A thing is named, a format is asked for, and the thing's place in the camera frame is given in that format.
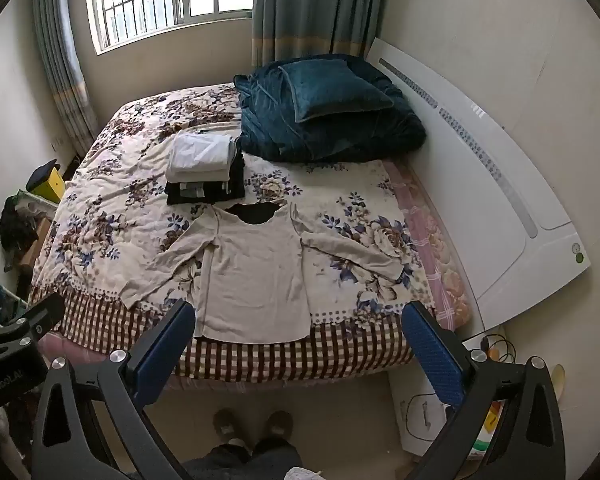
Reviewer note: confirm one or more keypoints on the wall socket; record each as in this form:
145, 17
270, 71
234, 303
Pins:
57, 145

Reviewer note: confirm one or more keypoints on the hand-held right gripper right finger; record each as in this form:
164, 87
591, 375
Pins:
434, 356

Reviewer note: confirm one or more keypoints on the narrow blue-grey curtain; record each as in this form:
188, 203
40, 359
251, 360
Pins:
62, 70

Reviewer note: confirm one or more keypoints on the teal quilt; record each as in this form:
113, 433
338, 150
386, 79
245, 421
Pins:
325, 135

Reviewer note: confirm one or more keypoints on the black folded clothes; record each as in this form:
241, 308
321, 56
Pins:
205, 191

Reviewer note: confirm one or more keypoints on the beige long-sleeve shirt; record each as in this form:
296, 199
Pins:
252, 280

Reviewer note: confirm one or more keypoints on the teal pillow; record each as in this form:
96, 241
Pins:
332, 87

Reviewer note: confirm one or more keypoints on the colourful packet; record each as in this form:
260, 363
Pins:
490, 427

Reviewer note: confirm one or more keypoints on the brown cardboard box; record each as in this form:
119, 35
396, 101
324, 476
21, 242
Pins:
36, 240

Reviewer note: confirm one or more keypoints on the brown slipper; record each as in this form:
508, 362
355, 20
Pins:
226, 427
279, 427

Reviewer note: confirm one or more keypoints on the wide blue-grey curtain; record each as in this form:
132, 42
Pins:
320, 10

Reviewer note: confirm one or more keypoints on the floral blanket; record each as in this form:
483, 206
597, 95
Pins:
125, 200

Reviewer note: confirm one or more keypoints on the pink bed sheet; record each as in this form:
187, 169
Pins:
432, 240

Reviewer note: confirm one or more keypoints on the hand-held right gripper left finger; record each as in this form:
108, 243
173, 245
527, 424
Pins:
167, 346

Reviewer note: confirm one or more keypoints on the white cardboard box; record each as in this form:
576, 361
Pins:
420, 420

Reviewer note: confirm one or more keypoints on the black bag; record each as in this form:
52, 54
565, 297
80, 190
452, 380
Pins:
16, 230

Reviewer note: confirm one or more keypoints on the white headboard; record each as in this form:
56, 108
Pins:
480, 170

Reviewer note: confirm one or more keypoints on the person's dark trousers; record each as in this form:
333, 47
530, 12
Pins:
240, 462

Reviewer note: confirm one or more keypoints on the white folded garment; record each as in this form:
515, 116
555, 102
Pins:
200, 152

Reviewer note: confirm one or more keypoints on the yellow box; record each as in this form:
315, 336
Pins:
51, 187

